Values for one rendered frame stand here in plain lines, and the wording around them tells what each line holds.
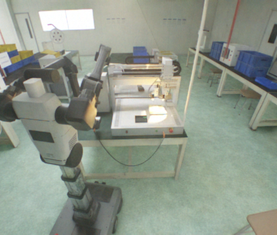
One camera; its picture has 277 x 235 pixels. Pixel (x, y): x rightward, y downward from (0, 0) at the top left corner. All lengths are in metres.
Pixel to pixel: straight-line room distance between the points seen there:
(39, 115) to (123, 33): 8.03
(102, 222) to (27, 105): 1.20
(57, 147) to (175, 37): 8.47
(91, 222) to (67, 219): 0.24
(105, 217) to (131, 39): 8.00
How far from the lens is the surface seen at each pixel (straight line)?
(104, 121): 1.82
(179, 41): 9.04
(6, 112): 0.97
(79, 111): 0.69
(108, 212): 1.68
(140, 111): 1.76
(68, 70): 1.31
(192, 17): 9.14
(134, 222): 1.90
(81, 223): 1.69
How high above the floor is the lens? 1.78
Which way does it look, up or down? 34 degrees down
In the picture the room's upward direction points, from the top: straight up
